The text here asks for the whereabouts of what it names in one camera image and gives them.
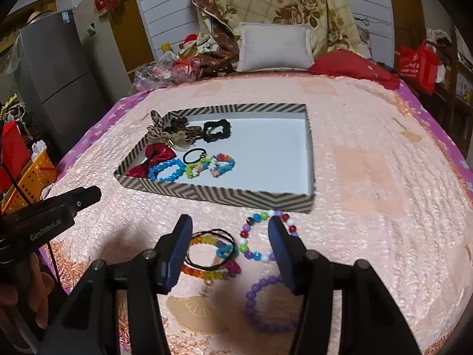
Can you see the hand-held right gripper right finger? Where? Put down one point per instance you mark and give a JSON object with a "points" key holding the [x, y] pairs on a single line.
{"points": [[282, 255]]}

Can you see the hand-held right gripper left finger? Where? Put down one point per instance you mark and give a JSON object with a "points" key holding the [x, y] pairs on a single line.
{"points": [[179, 251]]}

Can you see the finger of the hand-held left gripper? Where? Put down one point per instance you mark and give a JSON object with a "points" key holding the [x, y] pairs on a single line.
{"points": [[87, 196]]}

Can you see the red hair bow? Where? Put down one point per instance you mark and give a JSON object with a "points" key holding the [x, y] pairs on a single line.
{"points": [[155, 155]]}

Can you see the leopard print hair bow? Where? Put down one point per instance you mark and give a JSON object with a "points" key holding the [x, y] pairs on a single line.
{"points": [[159, 129]]}

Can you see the striped cardboard box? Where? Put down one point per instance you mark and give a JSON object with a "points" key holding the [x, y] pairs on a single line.
{"points": [[266, 148]]}

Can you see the black scrunchie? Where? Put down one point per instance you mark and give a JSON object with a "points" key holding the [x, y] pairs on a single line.
{"points": [[223, 133]]}

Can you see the person's left hand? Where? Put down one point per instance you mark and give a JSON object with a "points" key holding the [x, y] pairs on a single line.
{"points": [[35, 296]]}

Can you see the orange plastic basket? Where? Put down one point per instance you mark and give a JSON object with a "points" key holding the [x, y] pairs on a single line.
{"points": [[33, 177]]}

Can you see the red box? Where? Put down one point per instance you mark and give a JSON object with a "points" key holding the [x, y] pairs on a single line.
{"points": [[13, 151]]}

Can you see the pink quilted blanket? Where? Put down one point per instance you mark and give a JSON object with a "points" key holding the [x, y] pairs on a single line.
{"points": [[369, 210]]}

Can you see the grey refrigerator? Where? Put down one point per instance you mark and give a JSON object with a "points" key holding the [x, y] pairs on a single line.
{"points": [[62, 81]]}

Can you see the clear plastic bag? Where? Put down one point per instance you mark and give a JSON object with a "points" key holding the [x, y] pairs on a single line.
{"points": [[151, 74]]}

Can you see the red packaging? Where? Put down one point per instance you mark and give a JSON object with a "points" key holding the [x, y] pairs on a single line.
{"points": [[186, 68]]}

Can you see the wooden door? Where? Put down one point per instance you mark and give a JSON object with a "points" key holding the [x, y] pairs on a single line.
{"points": [[138, 37]]}

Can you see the yellow bottle cap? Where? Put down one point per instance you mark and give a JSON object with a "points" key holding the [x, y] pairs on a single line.
{"points": [[166, 47]]}

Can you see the red white plush toy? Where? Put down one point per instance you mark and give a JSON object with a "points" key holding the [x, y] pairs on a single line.
{"points": [[189, 44]]}

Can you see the straw hat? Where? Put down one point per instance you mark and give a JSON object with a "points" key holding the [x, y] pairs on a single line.
{"points": [[37, 16]]}

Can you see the grey pillow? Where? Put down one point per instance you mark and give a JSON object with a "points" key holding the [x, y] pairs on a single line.
{"points": [[273, 48]]}

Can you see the red shopping bag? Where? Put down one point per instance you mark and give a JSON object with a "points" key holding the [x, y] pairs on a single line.
{"points": [[417, 66]]}

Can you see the wooden shelf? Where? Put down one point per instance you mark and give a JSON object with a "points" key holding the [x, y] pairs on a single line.
{"points": [[406, 7]]}

